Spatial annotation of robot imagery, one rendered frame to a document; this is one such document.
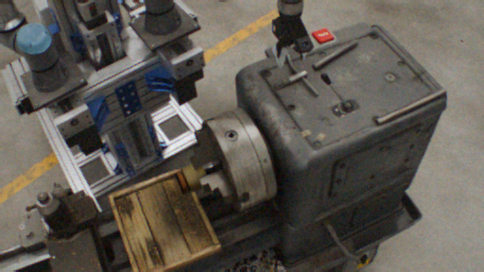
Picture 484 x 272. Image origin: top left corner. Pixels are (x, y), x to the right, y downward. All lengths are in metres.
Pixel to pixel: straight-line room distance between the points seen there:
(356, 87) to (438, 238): 1.42
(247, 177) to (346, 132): 0.32
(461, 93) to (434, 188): 0.86
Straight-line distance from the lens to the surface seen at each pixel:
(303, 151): 1.33
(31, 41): 1.69
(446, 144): 3.10
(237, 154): 1.36
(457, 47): 3.82
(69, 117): 1.74
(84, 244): 1.60
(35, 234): 1.77
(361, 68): 1.57
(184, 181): 1.46
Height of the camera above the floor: 2.33
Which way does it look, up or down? 52 degrees down
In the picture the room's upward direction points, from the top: 5 degrees counter-clockwise
